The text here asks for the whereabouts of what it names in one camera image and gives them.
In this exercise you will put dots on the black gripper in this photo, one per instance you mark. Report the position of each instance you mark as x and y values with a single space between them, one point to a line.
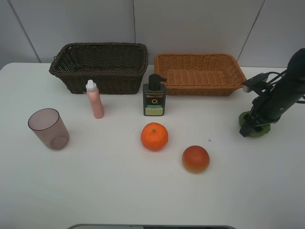
268 107

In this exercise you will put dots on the green mango fruit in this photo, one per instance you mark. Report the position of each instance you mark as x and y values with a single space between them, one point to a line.
267 128

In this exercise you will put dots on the red peach fruit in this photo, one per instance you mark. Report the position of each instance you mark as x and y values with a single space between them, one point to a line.
195 159

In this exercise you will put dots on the orange mandarin fruit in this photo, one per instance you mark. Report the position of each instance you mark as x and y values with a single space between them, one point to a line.
154 136

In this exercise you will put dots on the dark green pump bottle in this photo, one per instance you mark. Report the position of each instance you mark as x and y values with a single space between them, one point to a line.
154 96

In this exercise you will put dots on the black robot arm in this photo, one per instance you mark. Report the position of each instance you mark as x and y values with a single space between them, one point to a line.
295 72

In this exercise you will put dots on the orange wicker basket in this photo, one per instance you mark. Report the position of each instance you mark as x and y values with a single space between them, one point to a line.
208 74

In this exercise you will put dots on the dark brown wicker basket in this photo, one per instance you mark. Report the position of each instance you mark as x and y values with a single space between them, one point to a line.
116 67

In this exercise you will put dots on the pink spray bottle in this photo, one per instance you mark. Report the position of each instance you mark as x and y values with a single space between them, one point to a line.
95 99

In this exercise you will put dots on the translucent pink plastic cup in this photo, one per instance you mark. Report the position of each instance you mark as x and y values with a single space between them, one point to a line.
49 127

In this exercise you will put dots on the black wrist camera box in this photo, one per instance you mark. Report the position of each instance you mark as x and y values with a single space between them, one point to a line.
256 83

